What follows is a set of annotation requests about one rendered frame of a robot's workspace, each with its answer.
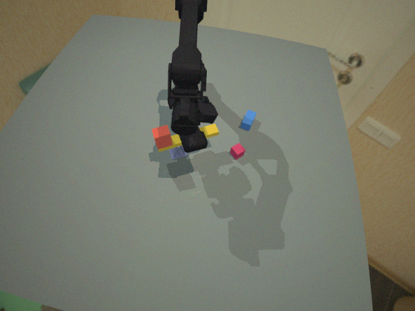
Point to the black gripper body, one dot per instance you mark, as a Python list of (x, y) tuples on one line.
[(191, 143)]

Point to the red cube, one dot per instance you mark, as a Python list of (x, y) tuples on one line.
[(237, 151)]

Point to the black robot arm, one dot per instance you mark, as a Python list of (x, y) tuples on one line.
[(186, 71)]

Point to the yellow bar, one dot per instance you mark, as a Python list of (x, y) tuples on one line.
[(165, 141)]

